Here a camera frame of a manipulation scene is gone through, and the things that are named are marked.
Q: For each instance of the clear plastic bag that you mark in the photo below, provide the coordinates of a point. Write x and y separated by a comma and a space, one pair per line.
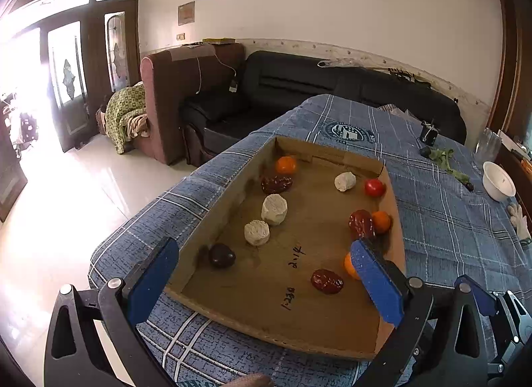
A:
395, 111

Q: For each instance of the small dark berry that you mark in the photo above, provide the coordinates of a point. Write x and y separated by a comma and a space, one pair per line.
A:
469, 187

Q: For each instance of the black leather sofa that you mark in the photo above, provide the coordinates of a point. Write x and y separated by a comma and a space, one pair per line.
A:
291, 75

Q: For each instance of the wooden glass door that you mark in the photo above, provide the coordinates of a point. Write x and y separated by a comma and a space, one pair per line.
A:
93, 58

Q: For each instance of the dark red date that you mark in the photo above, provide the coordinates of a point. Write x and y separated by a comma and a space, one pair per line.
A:
360, 222
277, 184
327, 281

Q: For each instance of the small wall plaque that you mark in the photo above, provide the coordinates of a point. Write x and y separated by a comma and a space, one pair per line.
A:
186, 12

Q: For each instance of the small dark round fruit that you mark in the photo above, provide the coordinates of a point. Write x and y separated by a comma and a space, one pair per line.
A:
424, 151

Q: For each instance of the red tomato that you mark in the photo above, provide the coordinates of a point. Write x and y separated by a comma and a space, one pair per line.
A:
374, 187

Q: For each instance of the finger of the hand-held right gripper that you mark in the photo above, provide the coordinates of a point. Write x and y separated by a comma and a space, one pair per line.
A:
478, 293

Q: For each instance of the yellow book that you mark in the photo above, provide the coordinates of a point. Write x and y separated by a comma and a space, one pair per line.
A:
218, 41

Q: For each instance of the brown armchair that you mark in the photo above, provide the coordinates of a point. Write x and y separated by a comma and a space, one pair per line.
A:
166, 100

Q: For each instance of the blue plaid blanket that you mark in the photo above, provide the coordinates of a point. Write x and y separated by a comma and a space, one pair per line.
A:
436, 224

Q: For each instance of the white bowl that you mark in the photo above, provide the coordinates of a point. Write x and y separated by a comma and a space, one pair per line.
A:
498, 182

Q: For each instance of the parked scooter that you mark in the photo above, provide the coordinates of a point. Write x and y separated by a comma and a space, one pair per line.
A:
25, 129

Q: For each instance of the green patterned blanket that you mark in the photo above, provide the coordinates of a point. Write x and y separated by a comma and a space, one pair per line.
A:
124, 108

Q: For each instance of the dark purple plum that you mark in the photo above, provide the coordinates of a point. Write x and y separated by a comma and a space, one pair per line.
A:
221, 255

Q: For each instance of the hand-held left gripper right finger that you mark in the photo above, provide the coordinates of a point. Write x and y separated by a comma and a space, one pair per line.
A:
376, 279

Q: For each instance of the shallow cardboard box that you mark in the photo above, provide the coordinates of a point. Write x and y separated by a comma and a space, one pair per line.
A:
291, 245

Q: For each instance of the orange tangerine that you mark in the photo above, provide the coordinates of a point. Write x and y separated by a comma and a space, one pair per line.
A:
381, 221
350, 266
286, 164

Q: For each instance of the small black clip object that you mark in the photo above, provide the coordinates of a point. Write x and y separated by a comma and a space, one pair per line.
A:
428, 133

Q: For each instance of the white glove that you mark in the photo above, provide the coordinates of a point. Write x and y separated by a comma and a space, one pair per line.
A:
519, 220

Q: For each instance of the clear glass container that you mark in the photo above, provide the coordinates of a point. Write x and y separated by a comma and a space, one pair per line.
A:
487, 148

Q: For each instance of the cream white lumpy fruit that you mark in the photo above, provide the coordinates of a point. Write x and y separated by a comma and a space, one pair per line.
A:
257, 232
274, 209
345, 181

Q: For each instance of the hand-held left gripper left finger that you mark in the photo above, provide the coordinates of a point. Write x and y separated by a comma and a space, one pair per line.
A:
151, 274

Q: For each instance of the green leafy sprig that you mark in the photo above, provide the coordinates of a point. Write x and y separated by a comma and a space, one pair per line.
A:
445, 160

